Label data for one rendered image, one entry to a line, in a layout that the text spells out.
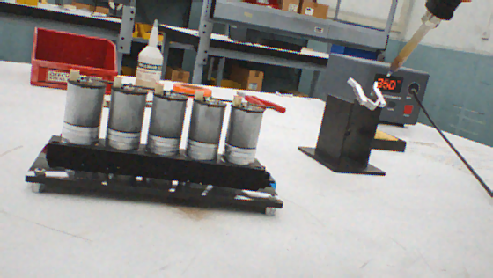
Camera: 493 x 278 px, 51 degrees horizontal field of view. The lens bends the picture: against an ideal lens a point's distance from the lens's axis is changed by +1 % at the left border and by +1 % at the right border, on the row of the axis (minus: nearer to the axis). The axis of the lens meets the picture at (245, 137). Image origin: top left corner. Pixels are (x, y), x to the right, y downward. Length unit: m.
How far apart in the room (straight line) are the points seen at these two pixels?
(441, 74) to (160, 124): 5.88
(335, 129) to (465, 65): 5.51
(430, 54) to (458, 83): 0.53
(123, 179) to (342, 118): 0.25
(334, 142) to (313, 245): 0.21
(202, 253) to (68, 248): 0.07
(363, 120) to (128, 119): 0.27
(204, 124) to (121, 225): 0.10
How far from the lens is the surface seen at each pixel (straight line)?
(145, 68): 0.74
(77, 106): 0.36
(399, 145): 0.68
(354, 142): 0.55
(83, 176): 0.33
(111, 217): 0.31
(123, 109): 0.35
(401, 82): 0.88
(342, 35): 3.38
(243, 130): 0.36
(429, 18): 0.46
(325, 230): 0.35
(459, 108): 5.97
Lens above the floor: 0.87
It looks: 12 degrees down
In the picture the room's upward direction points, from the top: 11 degrees clockwise
